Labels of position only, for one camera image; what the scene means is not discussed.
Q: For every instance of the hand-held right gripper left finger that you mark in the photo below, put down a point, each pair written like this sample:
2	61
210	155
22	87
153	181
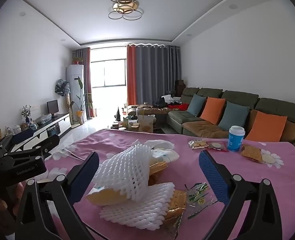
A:
86	177

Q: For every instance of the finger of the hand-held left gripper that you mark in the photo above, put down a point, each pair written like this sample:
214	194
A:
22	136
47	143

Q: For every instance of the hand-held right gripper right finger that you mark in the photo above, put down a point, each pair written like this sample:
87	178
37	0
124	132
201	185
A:
212	177

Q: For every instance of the white foam fruit net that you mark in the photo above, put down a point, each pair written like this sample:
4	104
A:
137	205
125	170

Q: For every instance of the white lidded jar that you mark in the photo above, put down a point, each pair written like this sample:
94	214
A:
17	129

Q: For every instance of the blue white ceramic jar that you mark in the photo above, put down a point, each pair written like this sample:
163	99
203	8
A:
33	125

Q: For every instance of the blue vase with plant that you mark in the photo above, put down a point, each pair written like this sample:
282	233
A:
26	113

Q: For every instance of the clear green printed wrapper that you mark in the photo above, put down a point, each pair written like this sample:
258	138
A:
200	197

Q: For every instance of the white black tv cabinet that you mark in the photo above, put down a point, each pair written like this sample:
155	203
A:
60	123

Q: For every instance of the clear plastic bag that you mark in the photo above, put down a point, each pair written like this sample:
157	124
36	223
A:
44	119

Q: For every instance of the red edged biscuit packet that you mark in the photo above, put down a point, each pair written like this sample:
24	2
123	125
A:
217	146

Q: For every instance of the clear biscuit packet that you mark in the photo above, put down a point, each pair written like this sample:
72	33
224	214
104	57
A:
198	145

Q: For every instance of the black monitor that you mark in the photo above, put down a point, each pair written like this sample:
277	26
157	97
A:
52	107

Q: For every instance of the blue paper cup white lid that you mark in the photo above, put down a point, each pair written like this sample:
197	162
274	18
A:
235	140

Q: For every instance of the brown snack packet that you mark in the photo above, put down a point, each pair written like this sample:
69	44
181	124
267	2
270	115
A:
251	153

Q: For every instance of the golden snack wrapper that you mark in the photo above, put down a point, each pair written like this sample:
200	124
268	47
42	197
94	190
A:
157	171
176	205

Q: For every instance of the large leafy potted plant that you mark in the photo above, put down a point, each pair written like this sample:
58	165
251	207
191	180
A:
82	105

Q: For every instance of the green sofa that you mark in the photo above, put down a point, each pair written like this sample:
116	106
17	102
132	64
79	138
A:
202	126

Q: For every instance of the white crumpled plastic packaging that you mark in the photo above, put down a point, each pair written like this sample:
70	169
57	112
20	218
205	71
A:
165	151

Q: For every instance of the pink floral blanket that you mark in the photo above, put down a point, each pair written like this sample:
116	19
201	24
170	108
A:
127	137

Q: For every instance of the cloth covered standing fan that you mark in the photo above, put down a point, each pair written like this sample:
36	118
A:
62	87

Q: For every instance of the blue grey cushion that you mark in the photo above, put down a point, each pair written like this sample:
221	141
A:
196	105
233	116

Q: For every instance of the orange cushion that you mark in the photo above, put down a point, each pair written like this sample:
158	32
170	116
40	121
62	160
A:
266	126
212	110

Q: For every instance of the white standing air conditioner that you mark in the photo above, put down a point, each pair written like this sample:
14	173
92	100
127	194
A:
73	80

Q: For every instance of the black coffee table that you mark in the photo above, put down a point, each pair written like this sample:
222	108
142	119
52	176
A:
133	127

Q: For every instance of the grey orange curtain narrow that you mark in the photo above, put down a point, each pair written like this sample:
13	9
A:
85	85

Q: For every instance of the red cloth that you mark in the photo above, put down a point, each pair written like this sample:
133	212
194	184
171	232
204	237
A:
183	107

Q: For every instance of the yellow paper bag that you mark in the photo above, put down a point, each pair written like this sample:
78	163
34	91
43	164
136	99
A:
145	123

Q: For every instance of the small potted plant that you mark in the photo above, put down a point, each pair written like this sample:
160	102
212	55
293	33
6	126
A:
77	60

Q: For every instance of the pile of clothes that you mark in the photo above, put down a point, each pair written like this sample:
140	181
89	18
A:
166	101

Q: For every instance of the window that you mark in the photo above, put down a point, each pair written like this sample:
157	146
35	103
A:
110	72

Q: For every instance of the grey orange curtain wide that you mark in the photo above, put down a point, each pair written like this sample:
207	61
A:
152	75

